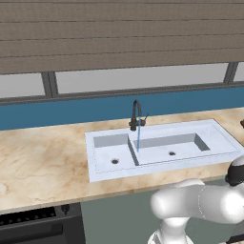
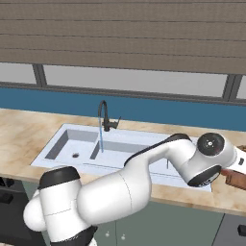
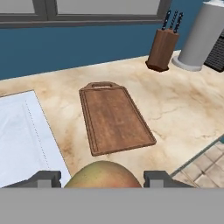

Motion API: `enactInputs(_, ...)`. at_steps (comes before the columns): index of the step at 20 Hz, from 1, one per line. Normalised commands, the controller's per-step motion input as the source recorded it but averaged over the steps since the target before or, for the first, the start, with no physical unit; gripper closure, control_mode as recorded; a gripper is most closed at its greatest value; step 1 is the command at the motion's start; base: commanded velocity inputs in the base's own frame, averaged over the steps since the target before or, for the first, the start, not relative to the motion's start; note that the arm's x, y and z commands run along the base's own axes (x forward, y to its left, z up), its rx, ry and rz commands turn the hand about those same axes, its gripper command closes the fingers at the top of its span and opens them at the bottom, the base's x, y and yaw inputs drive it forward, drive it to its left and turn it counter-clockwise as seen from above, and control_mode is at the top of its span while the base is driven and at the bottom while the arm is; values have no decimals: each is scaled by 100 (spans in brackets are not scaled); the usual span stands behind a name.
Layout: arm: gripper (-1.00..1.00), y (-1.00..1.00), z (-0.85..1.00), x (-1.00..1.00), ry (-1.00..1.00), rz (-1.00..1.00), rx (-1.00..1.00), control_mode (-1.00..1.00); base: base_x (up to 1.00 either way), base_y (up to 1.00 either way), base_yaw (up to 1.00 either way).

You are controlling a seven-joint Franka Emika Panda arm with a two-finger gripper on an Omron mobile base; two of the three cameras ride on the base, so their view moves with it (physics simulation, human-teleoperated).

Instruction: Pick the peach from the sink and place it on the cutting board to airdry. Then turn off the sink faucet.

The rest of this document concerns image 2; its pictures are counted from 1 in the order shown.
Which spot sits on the black sink faucet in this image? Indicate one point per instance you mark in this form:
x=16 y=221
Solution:
x=105 y=123

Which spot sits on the pale grey double sink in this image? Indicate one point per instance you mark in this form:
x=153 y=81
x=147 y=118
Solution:
x=80 y=141

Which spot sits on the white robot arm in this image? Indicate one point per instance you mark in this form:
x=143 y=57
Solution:
x=105 y=195

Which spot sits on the grey framed window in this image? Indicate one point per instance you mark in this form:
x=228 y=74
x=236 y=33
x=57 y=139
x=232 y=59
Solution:
x=128 y=80

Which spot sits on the small white cupboard knob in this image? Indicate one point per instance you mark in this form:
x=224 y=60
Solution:
x=123 y=237
x=107 y=234

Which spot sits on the grey appliance front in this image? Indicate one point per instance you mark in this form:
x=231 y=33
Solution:
x=227 y=235

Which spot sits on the grey-brown window blind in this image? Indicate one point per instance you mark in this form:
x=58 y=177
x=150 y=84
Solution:
x=121 y=32

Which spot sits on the blue water stream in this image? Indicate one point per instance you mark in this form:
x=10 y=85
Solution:
x=101 y=137

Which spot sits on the brown wooden cutting board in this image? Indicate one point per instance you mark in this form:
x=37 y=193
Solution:
x=236 y=181

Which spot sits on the black oven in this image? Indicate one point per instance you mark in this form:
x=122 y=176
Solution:
x=12 y=221

